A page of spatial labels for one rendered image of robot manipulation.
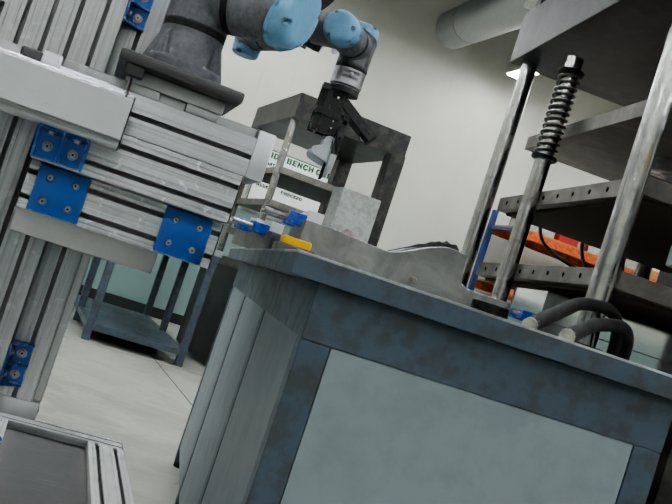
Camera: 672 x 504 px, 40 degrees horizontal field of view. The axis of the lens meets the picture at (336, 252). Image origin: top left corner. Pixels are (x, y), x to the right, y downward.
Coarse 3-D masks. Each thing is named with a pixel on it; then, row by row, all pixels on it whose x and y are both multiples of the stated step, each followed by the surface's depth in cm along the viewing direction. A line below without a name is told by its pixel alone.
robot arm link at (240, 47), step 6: (234, 42) 245; (240, 42) 244; (246, 42) 243; (252, 42) 241; (234, 48) 245; (240, 48) 244; (246, 48) 244; (252, 48) 244; (258, 48) 242; (240, 54) 247; (246, 54) 244; (252, 54) 245; (258, 54) 247
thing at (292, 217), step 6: (264, 210) 211; (270, 210) 210; (276, 210) 211; (282, 216) 211; (288, 216) 210; (294, 216) 210; (300, 216) 210; (306, 216) 210; (312, 216) 210; (318, 216) 210; (288, 222) 211; (294, 222) 210; (300, 222) 210; (318, 222) 210
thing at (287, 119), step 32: (256, 128) 777; (288, 128) 675; (384, 128) 684; (352, 160) 778; (384, 160) 696; (320, 192) 713; (352, 192) 653; (384, 192) 687; (352, 224) 655; (224, 256) 707; (224, 288) 675; (192, 352) 703
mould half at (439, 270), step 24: (312, 240) 204; (336, 240) 205; (360, 240) 206; (360, 264) 206; (384, 264) 207; (408, 264) 208; (432, 264) 209; (456, 264) 210; (432, 288) 209; (456, 288) 210
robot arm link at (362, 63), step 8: (368, 24) 211; (368, 32) 211; (376, 32) 212; (368, 40) 218; (376, 40) 212; (368, 48) 210; (360, 56) 209; (368, 56) 212; (336, 64) 212; (344, 64) 210; (352, 64) 210; (360, 64) 211; (368, 64) 213
